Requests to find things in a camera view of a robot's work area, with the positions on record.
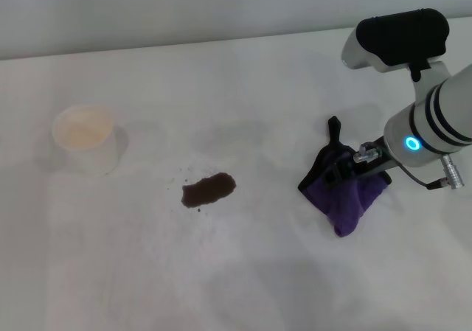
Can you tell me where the white paper cup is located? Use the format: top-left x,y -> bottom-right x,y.
51,104 -> 118,176

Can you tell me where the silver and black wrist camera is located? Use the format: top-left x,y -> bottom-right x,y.
340,8 -> 451,76

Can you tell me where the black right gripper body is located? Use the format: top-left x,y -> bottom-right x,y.
353,135 -> 403,180

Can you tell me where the small silver metal plug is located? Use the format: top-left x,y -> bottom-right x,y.
353,142 -> 381,164

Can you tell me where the purple rag with black edge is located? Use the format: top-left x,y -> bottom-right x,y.
296,115 -> 392,239

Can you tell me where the black cable with metal plug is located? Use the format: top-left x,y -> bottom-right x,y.
397,153 -> 462,192

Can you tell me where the dark brown liquid stain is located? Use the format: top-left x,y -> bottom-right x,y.
180,172 -> 237,210

